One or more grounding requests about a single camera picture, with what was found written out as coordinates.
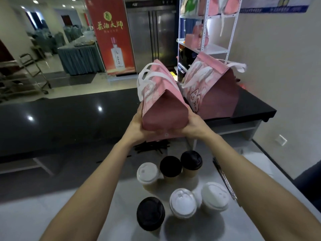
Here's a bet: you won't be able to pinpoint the pink bags on shelf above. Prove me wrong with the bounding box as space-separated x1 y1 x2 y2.
198 0 242 17

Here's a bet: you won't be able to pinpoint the pile of black straws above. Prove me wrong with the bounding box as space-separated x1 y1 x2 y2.
132 140 171 155

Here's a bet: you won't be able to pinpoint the black pen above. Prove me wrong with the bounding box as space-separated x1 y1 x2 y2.
212 156 238 202

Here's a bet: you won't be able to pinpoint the table with grey-blue cloth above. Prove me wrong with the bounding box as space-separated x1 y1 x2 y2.
57 39 105 76

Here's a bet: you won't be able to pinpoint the red standing banner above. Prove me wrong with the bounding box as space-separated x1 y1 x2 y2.
84 0 137 76

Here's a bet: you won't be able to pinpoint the person's left forearm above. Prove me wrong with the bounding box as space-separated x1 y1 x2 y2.
39 138 147 241

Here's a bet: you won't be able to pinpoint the person's left hand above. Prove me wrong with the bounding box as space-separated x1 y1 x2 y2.
125 102 165 146

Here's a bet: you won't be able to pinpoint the person's right hand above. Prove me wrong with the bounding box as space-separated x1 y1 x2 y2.
173 108 216 141

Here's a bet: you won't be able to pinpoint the blue white wall poster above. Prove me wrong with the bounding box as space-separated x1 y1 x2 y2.
239 0 313 13

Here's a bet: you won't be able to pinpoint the person's right forearm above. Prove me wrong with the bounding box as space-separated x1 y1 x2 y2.
201 132 321 241

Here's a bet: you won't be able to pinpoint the black lid paper cup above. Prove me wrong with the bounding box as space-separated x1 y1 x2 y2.
180 150 203 178
136 197 166 233
159 156 183 184

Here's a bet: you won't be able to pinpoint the small pink gift bag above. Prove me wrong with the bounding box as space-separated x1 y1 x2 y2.
185 23 209 51

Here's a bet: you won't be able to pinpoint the pink paper bag white handles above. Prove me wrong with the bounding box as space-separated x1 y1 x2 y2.
136 59 190 143

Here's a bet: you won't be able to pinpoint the group of covered chairs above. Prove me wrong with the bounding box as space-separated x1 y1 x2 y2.
32 24 84 49

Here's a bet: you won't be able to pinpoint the stainless steel refrigerator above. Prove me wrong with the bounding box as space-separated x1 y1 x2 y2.
124 0 181 71

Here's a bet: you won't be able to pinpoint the pink paper bag cartoon print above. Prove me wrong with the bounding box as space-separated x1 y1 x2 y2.
182 51 248 120

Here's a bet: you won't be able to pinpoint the dark chair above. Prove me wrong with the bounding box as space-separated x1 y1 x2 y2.
293 160 321 214

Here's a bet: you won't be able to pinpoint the metal trolley cart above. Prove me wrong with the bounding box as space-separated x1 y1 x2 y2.
0 53 52 99

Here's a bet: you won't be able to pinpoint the white lid paper cup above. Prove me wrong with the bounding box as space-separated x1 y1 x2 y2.
169 188 198 220
201 182 230 215
136 162 161 192

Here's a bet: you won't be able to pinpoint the white metal shelf rack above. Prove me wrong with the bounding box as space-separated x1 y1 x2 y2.
177 0 244 74

